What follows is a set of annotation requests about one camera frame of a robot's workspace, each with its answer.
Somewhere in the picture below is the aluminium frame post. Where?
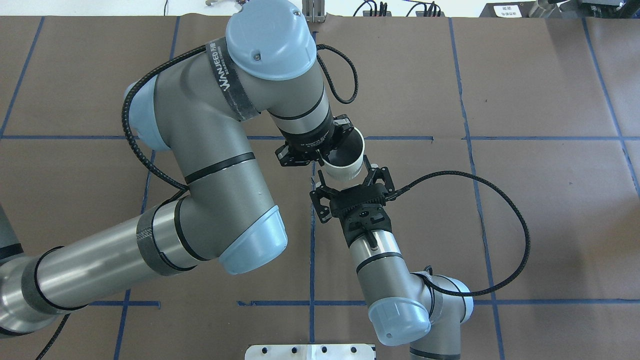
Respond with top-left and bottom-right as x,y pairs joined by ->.
301,0 -> 327,23

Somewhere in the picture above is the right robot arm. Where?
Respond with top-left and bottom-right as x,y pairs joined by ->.
310,164 -> 474,360

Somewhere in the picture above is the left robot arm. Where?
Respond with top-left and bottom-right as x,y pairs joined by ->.
1,0 -> 362,338

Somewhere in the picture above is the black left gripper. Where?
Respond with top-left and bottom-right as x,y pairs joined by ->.
275,114 -> 357,167

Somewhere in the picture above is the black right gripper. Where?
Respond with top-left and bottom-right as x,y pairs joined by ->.
310,155 -> 397,247

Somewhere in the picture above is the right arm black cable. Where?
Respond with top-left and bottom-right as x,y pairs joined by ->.
392,171 -> 532,298

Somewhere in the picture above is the white mug with handle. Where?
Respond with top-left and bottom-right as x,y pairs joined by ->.
320,127 -> 366,182

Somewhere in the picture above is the white central pillar with base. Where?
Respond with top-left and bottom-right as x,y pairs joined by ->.
244,343 -> 378,360

